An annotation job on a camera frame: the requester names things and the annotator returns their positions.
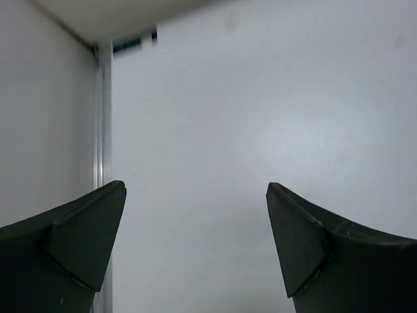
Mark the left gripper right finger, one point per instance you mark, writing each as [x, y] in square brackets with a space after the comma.
[332, 264]

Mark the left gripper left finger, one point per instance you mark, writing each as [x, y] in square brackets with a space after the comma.
[57, 261]

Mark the left blue corner sticker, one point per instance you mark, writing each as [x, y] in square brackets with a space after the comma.
[147, 37]

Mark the aluminium table frame rail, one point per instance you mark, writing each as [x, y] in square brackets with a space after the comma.
[102, 151]

